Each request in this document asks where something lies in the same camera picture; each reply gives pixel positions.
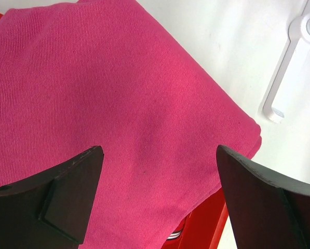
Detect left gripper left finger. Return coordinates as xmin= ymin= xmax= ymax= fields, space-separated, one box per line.
xmin=0 ymin=146 xmax=104 ymax=248

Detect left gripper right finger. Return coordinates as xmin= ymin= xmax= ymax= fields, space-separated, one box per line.
xmin=217 ymin=145 xmax=310 ymax=248

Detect red plastic tray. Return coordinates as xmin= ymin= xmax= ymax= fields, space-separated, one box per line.
xmin=0 ymin=7 xmax=230 ymax=249

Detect red trousers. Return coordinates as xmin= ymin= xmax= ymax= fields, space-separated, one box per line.
xmin=161 ymin=216 xmax=189 ymax=249

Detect pink trousers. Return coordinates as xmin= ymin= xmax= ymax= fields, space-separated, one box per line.
xmin=0 ymin=1 xmax=261 ymax=248

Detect white metal clothes rack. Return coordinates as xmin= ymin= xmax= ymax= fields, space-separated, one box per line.
xmin=262 ymin=1 xmax=310 ymax=123

